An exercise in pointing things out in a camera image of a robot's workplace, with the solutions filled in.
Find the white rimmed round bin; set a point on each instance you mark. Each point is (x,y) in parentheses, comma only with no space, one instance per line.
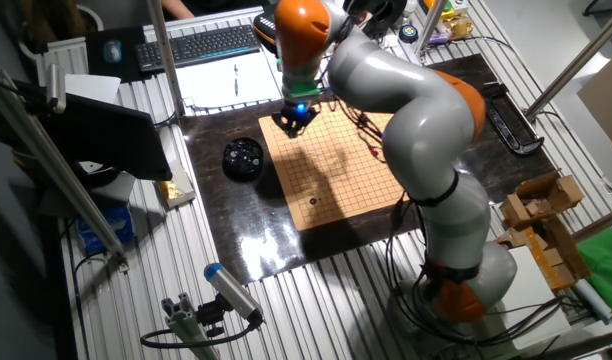
(61,25)

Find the small cardboard box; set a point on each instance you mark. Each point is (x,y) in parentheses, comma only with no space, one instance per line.
(516,210)

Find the green cloth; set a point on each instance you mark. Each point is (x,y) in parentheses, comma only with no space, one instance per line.
(606,270)

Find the black mouse pad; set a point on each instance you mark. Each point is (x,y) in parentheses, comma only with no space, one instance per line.
(131,60)

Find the black blue round puck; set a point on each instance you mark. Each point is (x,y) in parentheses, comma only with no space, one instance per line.
(408,34)

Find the long cardboard box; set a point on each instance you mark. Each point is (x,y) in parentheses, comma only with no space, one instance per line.
(561,260)

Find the black camera clamp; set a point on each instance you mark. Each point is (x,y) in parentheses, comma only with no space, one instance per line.
(211,315)

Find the short aluminium profile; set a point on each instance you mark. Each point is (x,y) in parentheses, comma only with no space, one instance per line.
(186,325)

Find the large brown cardboard sheet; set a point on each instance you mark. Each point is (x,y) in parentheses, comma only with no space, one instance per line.
(608,110)

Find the open cardboard box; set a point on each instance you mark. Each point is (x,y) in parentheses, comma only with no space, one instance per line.
(561,190)

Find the black computer keyboard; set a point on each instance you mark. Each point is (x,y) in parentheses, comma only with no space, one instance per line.
(196,46)

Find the pale rolled sheet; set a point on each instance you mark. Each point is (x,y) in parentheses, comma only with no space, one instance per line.
(593,300)

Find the black filament spool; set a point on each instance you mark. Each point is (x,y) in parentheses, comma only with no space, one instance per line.
(386,15)

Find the black go stones pile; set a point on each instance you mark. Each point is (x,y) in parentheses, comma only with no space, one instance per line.
(241,156)

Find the white paper sheet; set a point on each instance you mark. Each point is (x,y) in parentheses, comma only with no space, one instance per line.
(206,85)

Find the blue package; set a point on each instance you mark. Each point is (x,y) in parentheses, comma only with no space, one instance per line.
(106,230)

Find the bare person forearm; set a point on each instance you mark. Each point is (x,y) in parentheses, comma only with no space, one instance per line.
(178,7)

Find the black monitor screen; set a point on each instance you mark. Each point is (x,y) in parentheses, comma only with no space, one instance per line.
(111,135)

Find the white sheet behind monitor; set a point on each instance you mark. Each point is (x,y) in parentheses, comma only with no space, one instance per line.
(93,87)

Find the tan go board mat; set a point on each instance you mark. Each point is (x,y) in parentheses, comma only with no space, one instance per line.
(336,200)

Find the long aluminium beam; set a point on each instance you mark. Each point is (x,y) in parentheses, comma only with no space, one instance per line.
(86,212)

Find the dark marble slab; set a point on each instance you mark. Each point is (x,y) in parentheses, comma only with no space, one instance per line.
(226,225)

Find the silver camera blue end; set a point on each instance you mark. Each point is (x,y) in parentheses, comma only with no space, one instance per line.
(233,292)

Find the green mounting adapter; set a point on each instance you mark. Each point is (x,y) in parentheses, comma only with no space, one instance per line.
(303,90)

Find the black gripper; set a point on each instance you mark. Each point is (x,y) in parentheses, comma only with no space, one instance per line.
(293,116)

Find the white flat panel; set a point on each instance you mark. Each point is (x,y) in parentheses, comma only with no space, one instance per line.
(531,280)

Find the silver camera on beam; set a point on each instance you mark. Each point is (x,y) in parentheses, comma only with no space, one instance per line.
(56,90)

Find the small purple item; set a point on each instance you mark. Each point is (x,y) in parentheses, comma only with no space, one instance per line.
(438,40)

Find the small white gold box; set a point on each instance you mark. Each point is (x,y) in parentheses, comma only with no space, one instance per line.
(176,187)

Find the silver orange robot arm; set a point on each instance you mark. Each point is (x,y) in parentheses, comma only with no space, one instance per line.
(411,100)

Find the orange black teach pendant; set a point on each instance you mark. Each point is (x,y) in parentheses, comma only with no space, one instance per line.
(265,30)

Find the black round stone bowl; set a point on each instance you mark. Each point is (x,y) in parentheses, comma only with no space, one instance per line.
(242,159)

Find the gold foil pack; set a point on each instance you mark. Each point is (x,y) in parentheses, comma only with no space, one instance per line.
(458,27)

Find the aluminium frame post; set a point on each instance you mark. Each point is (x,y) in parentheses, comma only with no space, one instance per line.
(601,223)
(431,27)
(165,60)
(576,66)

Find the yellow green object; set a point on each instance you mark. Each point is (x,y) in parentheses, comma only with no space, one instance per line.
(447,10)

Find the grey computer mouse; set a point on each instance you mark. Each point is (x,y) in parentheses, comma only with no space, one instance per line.
(112,51)

